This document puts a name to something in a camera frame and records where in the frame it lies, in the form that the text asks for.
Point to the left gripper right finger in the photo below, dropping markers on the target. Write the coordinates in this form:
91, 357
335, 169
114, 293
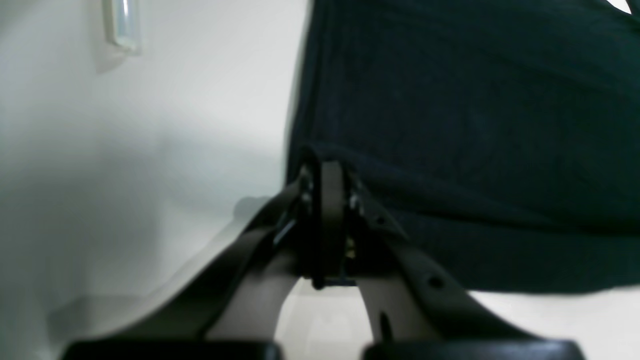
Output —
417, 311

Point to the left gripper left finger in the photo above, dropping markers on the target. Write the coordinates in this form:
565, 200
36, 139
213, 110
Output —
230, 310

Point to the black T-shirt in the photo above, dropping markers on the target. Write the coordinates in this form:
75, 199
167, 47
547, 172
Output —
503, 135

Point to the blue glue gun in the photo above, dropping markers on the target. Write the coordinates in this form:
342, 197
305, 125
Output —
122, 25

